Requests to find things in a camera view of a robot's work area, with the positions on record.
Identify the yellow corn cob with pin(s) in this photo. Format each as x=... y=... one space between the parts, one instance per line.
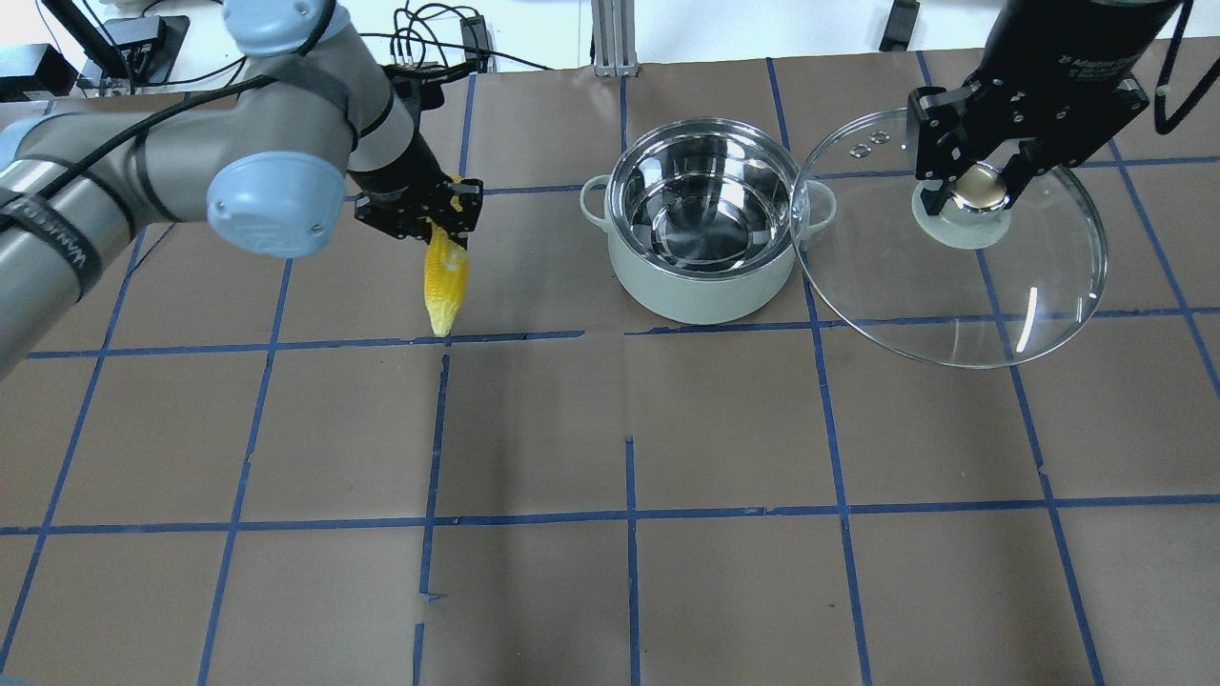
x=445 y=278

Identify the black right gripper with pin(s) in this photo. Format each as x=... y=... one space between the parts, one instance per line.
x=1067 y=59

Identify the pale green cooking pot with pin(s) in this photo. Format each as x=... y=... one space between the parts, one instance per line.
x=704 y=217

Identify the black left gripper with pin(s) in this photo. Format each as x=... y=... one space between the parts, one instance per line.
x=398 y=171

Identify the aluminium frame post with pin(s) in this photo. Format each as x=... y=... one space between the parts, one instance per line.
x=614 y=38

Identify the black power adapter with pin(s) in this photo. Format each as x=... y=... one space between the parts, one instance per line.
x=476 y=42

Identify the glass pot lid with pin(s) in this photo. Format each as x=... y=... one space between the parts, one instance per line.
x=986 y=283

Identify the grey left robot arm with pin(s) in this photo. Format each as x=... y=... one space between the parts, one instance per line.
x=266 y=162

